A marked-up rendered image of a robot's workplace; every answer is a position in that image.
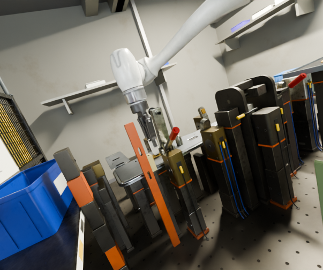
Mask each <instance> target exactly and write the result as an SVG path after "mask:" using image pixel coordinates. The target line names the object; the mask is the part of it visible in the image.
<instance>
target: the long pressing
mask: <svg viewBox="0 0 323 270"><path fill-rule="evenodd" d="M211 126H217V122H214V123H212V124H211ZM194 137H197V138H195V139H193V140H190V139H192V138H194ZM181 138H182V141H183V145H181V146H177V144H176V141H175V140H174V141H173V143H174V145H175V148H176V149H180V150H181V151H182V154H183V156H184V155H186V154H188V153H190V152H192V151H193V150H195V149H197V148H199V147H201V146H203V144H202V137H201V134H200V130H198V131H196V132H193V133H190V134H188V135H185V136H182V137H181ZM189 140H190V141H189ZM147 154H150V155H153V153H152V152H149V153H147ZM153 159H154V162H155V164H156V167H157V169H160V168H162V167H164V166H165V164H164V162H163V159H162V156H161V155H159V156H157V157H155V158H153ZM113 175H114V177H115V179H116V181H117V183H118V185H119V186H120V187H125V186H128V185H130V184H132V183H134V182H136V181H138V180H140V179H142V178H143V177H144V174H143V171H142V169H141V166H140V164H139V162H138V159H135V160H133V161H131V162H128V163H126V164H124V165H122V166H120V167H118V168H117V169H115V170H114V171H113Z"/></svg>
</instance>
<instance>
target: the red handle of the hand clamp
mask: <svg viewBox="0 0 323 270"><path fill-rule="evenodd" d="M179 132H180V129H179V128H178V127H173V129H172V131H171V133H170V135H169V139H168V141H167V143H166V145H165V149H166V151H168V150H169V148H170V146H171V144H172V143H173V141H174V140H175V139H176V137H177V135H178V134H179Z"/></svg>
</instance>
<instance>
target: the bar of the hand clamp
mask: <svg viewBox="0 0 323 270"><path fill-rule="evenodd" d="M148 113H149V114H150V115H151V117H152V120H153V124H154V127H155V131H156V134H157V137H158V140H159V143H160V147H162V148H163V150H164V153H166V149H165V147H164V144H166V143H167V141H168V139H169V134H168V130H167V126H166V123H165V120H164V116H163V112H162V109H161V107H156V108H153V107H151V108H149V110H148Z"/></svg>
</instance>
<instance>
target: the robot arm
mask: <svg viewBox="0 0 323 270"><path fill-rule="evenodd" d="M251 1H253V0H206V1H205V2H204V3H203V4H202V5H201V6H200V7H199V8H198V9H197V10H196V11H195V12H194V13H193V14H192V15H191V16H190V18H189V19H188V20H187V21H186V22H185V23H184V24H183V26H182V27H181V28H180V29H179V30H178V32H177V33H176V34H175V35H174V37H173V38H172V39H171V40H170V41H169V42H168V44H167V45H166V46H165V47H164V48H163V49H162V50H161V51H160V52H159V53H158V54H157V55H155V56H154V57H151V58H148V57H144V58H142V59H140V60H138V61H136V60H135V57H134V56H133V55H132V53H131V52H130V51H129V50H128V49H127V48H122V49H117V50H115V51H114V52H112V54H111V55H110V65H111V69H112V72H113V75H114V78H115V80H116V82H117V85H118V87H119V88H120V89H121V91H122V93H123V95H124V98H125V101H126V103H127V105H131V106H130V109H131V111H132V113H133V114H136V113H137V115H138V119H137V121H138V122H139V124H140V127H141V129H142V131H143V134H144V136H145V138H147V140H148V143H149V146H150V148H151V151H152V153H153V154H154V155H157V154H159V153H160V152H159V146H158V144H157V141H156V138H157V136H156V133H155V129H154V126H153V122H152V117H151V116H150V117H149V115H148V113H147V112H146V110H147V109H148V108H149V106H148V103H147V101H146V100H145V99H146V98H147V95H146V93H145V90H144V86H147V85H149V84H150V83H151V82H152V81H153V80H154V79H155V78H156V77H157V74H158V71H159V70H160V68H162V67H163V66H164V65H165V64H166V63H167V62H169V61H170V60H171V59H172V58H173V57H174V56H175V55H176V54H177V53H178V52H179V51H180V50H182V49H183V48H184V47H185V46H186V45H187V44H188V43H189V42H190V41H191V40H192V39H193V38H194V37H196V36H197V35H198V34H199V33H200V32H201V31H202V30H203V29H205V28H206V27H207V26H208V25H210V24H211V23H212V22H214V21H216V20H217V19H219V18H221V17H222V16H224V15H226V14H228V13H229V12H231V11H233V10H235V9H237V8H239V7H241V6H244V5H246V4H248V3H249V2H251Z"/></svg>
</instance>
